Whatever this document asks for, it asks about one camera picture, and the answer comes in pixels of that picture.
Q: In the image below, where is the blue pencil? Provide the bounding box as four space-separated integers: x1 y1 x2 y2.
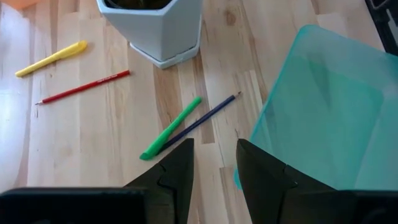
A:
157 91 243 155

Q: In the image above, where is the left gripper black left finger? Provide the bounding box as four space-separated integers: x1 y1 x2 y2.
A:
0 138 195 224

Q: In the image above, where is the green pen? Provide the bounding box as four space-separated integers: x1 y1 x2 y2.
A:
139 96 203 161

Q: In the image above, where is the white hexagonal plant pot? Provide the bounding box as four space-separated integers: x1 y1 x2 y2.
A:
96 0 203 69

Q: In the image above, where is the yellow pen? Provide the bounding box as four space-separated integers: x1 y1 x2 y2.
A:
14 39 88 78

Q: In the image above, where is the black aluminium table frame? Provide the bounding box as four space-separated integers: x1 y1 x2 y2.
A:
365 0 398 57

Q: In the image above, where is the orange translucent plastic bin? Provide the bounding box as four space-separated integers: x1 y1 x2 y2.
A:
0 0 41 10

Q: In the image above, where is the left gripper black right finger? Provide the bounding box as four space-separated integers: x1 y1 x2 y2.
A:
235 139 398 224

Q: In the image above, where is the teal translucent plastic bin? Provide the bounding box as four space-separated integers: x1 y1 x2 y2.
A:
233 24 398 191

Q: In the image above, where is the red pencil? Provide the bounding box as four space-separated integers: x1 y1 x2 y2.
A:
34 70 131 106

